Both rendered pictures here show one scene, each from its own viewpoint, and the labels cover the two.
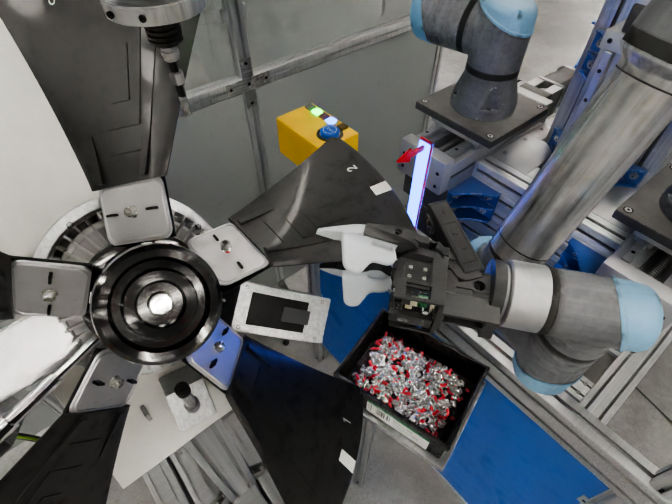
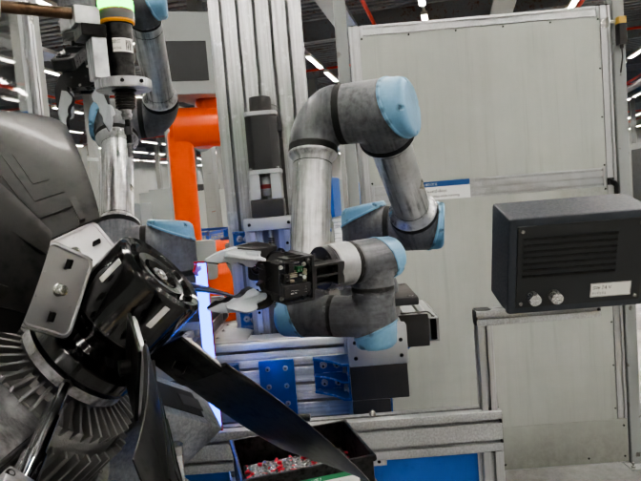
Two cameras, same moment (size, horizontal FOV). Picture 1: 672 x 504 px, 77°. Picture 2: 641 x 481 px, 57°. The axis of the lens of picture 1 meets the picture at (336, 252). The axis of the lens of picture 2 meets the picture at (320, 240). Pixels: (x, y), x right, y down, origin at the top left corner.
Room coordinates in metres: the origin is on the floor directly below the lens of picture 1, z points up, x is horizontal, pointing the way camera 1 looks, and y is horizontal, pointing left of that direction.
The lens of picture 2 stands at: (-0.35, 0.56, 1.30)
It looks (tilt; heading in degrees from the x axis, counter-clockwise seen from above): 4 degrees down; 311
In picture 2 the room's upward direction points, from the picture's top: 5 degrees counter-clockwise
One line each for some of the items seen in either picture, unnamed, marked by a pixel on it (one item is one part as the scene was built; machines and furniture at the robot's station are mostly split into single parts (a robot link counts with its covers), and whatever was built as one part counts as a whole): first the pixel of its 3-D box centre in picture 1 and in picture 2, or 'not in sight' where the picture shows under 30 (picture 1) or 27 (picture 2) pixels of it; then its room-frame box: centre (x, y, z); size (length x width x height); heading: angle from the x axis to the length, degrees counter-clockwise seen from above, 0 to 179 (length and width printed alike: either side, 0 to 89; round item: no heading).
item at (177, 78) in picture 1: (179, 86); (129, 136); (0.33, 0.13, 1.39); 0.01 x 0.01 x 0.05
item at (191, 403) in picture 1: (187, 397); not in sight; (0.24, 0.21, 0.99); 0.02 x 0.02 x 0.06
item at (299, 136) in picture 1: (317, 145); not in sight; (0.79, 0.04, 1.02); 0.16 x 0.10 x 0.11; 40
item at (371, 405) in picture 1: (409, 379); (300, 467); (0.33, -0.13, 0.85); 0.22 x 0.17 x 0.07; 55
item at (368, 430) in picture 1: (365, 440); not in sight; (0.36, -0.08, 0.40); 0.03 x 0.03 x 0.80; 55
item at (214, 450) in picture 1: (214, 449); not in sight; (0.33, 0.30, 0.46); 0.09 x 0.05 x 0.91; 130
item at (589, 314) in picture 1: (591, 310); (371, 261); (0.26, -0.28, 1.18); 0.11 x 0.08 x 0.09; 77
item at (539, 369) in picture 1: (545, 342); (365, 316); (0.27, -0.27, 1.08); 0.11 x 0.08 x 0.11; 21
